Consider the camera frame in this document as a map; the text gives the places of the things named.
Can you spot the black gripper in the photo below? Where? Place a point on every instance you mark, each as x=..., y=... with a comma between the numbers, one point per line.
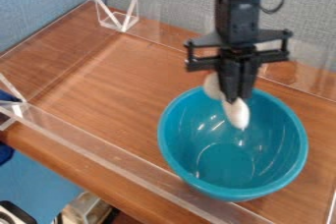
x=238, y=42

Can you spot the white toy mushroom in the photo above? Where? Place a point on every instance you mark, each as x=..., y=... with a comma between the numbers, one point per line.
x=236, y=110

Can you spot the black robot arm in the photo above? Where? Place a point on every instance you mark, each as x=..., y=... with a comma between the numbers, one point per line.
x=238, y=47

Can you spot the blue plastic bowl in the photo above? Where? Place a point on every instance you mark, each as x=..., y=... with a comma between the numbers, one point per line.
x=232, y=164

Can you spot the clear acrylic back barrier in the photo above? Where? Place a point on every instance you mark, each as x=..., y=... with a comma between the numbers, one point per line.
x=164, y=64

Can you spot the clear acrylic barrier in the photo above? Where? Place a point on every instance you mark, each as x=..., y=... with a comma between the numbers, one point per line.
x=140, y=188
x=164, y=64

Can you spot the clear acrylic front barrier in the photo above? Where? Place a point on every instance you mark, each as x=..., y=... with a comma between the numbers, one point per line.
x=140, y=188

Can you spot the grey clutter below table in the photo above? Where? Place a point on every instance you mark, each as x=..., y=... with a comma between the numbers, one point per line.
x=86, y=210

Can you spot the black white device below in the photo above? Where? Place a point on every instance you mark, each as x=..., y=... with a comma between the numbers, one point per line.
x=14, y=215

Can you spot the clear acrylic corner bracket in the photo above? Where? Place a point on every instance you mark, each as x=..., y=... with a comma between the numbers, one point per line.
x=118, y=20

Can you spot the clear acrylic left bracket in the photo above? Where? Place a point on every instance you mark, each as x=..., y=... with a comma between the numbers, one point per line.
x=12, y=104

